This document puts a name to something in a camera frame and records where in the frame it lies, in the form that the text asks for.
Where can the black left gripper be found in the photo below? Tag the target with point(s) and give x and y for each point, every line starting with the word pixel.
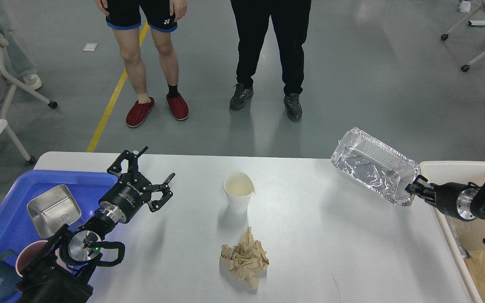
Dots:
pixel 126 197

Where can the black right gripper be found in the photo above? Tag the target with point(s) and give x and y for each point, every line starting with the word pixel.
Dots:
pixel 452 199

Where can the aluminium foil tray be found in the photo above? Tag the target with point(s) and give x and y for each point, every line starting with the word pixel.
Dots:
pixel 376 165

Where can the stainless steel rectangular tray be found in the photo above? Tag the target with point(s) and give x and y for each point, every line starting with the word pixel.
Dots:
pixel 52 209

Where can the pink mug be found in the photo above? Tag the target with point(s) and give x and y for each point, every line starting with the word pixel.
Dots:
pixel 27 255

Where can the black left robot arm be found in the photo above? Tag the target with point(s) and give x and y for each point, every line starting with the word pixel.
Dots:
pixel 61 270

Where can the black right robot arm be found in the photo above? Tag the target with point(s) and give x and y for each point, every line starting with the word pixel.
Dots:
pixel 477 206

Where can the beige plastic bin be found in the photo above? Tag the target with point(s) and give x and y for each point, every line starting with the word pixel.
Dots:
pixel 463 238

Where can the white paper cup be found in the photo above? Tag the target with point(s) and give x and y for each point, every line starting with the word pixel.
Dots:
pixel 238 188

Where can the blue plastic tray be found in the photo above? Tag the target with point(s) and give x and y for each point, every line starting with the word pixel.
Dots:
pixel 16 226

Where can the crumpled brown paper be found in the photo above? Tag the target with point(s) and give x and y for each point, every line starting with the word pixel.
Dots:
pixel 246 259

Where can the white paper scrap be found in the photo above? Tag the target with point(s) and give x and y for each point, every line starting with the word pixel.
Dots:
pixel 90 47

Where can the person in grey trousers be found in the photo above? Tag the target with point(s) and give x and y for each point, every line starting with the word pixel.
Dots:
pixel 21 58

